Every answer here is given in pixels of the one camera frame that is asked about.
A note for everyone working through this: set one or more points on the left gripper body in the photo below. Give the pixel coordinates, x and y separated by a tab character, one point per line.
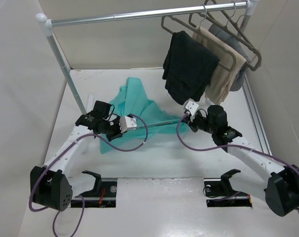
111	129

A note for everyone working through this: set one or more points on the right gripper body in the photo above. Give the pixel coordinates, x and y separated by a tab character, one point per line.
199	122

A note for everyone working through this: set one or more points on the teal t shirt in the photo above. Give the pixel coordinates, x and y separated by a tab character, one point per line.
132	99

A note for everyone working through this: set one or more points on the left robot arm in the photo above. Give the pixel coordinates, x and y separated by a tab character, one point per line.
51	185

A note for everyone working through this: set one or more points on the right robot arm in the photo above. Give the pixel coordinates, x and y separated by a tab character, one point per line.
279	185

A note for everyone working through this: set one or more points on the black hanging garment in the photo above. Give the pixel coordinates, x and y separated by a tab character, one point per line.
188	68

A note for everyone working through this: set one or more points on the beige hanging garment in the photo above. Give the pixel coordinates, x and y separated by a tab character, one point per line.
229	75

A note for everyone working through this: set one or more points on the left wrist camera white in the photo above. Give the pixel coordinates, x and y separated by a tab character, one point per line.
127	123

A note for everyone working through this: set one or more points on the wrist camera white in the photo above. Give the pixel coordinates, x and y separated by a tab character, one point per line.
127	123
191	108

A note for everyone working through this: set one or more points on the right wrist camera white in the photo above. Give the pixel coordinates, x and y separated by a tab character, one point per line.
191	108

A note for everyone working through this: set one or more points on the aluminium rail right side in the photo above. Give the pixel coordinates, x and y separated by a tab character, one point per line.
255	116

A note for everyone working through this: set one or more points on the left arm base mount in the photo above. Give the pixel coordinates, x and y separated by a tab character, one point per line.
93	191

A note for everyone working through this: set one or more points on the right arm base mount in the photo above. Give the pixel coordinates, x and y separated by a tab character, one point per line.
219	193

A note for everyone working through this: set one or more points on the silver clothes rack frame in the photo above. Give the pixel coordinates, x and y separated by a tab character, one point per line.
116	34

